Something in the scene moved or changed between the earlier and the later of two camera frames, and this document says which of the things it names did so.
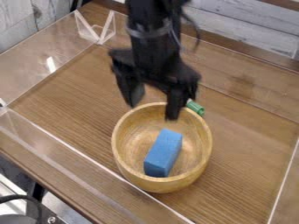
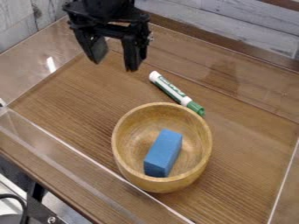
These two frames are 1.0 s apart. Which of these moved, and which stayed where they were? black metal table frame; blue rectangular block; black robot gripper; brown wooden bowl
Moved: black robot gripper
Stayed: brown wooden bowl; black metal table frame; blue rectangular block
